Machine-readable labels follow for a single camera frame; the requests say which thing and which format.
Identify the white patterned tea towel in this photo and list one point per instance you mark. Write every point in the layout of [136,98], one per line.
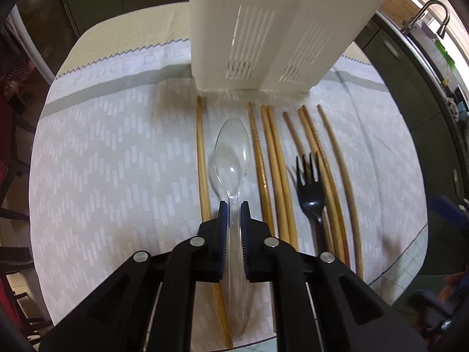
[114,168]

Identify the black plastic fork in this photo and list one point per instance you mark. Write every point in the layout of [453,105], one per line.
[311,197]

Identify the clear plastic spoon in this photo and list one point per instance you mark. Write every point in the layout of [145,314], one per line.
[231,163]

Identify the light wooden chopstick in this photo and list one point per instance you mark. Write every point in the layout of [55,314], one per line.
[292,229]
[282,222]

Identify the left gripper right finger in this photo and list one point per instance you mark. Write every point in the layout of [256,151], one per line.
[320,305]

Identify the red-tipped wooden chopstick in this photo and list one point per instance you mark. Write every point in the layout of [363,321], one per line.
[334,211]

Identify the white slotted utensil holder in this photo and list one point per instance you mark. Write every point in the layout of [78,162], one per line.
[277,45]

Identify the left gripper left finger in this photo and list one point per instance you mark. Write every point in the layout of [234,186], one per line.
[147,303]

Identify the green lower cabinets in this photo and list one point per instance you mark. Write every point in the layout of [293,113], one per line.
[440,145]

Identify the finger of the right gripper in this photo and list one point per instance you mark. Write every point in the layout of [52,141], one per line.
[456,214]

